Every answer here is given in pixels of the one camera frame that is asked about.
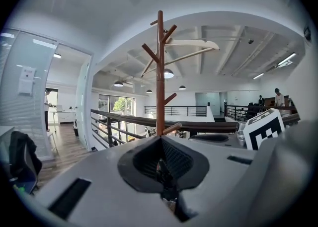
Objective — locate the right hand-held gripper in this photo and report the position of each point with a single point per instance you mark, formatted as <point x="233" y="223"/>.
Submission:
<point x="264" y="131"/>

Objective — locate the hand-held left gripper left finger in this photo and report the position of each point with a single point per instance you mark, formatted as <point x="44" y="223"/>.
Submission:
<point x="139" y="164"/>

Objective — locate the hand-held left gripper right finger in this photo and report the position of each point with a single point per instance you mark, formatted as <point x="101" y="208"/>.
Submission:
<point x="183" y="166"/>

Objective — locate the brown wooden coat stand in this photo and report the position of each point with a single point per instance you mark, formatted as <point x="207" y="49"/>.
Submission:
<point x="160" y="97"/>

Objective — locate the dark railing with wooden handrail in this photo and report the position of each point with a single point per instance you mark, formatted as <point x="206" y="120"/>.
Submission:
<point x="198" y="125"/>

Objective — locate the black metal balcony railing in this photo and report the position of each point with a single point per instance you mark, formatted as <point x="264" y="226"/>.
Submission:
<point x="174" y="107"/>

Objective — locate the black waste bin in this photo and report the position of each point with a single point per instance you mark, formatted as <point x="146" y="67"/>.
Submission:
<point x="76" y="130"/>

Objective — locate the long ceiling tube light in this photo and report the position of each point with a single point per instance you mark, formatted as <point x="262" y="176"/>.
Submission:
<point x="258" y="75"/>
<point x="287" y="59"/>

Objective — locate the large black pendant lamp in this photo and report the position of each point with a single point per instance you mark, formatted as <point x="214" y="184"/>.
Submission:
<point x="169" y="74"/>

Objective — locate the white office counter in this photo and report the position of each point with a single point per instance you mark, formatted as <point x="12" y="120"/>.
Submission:
<point x="63" y="116"/>

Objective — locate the pale wooden clothes hanger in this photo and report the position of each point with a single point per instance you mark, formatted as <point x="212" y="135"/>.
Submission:
<point x="193" y="43"/>

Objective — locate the grey chair with blue seat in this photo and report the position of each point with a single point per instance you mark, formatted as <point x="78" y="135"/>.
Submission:
<point x="31" y="181"/>

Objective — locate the black jacket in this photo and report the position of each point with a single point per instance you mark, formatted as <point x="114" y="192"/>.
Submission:
<point x="21" y="154"/>

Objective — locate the green and yellow toy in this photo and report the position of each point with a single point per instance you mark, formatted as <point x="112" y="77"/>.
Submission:
<point x="22" y="189"/>

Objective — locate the frosted glass partition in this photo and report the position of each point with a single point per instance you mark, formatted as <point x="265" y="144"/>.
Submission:
<point x="22" y="111"/>

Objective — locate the white paper notice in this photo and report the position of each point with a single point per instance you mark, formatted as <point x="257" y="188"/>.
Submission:
<point x="26" y="82"/>

